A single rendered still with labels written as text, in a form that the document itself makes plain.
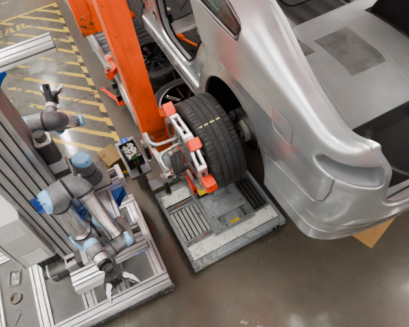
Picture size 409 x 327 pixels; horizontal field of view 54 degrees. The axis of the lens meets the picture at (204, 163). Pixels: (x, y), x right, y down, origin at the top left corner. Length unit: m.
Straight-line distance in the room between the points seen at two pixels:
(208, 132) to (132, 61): 0.66
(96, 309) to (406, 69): 2.76
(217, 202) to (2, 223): 1.61
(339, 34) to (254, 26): 1.32
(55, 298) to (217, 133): 1.70
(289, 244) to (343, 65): 1.41
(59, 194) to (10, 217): 0.43
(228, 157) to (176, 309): 1.26
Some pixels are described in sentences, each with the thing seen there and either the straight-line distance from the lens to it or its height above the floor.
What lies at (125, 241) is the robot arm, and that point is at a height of 1.14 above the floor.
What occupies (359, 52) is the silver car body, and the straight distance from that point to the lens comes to 3.17.
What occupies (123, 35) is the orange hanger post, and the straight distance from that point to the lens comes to 2.50.
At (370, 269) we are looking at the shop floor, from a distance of 3.30.
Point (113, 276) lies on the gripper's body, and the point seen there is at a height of 1.25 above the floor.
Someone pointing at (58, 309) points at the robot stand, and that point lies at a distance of 3.20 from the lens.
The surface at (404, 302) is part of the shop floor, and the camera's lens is 3.27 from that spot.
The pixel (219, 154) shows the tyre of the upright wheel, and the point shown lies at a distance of 2.46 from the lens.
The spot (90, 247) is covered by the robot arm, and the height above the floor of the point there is 1.25.
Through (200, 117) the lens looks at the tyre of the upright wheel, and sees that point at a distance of 2.49.
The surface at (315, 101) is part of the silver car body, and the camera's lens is 1.83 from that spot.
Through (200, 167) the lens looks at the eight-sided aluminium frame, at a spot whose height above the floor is 0.97.
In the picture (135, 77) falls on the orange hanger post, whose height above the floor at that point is 1.30.
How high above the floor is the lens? 2.96
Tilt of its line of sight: 52 degrees down
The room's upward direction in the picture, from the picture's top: 11 degrees counter-clockwise
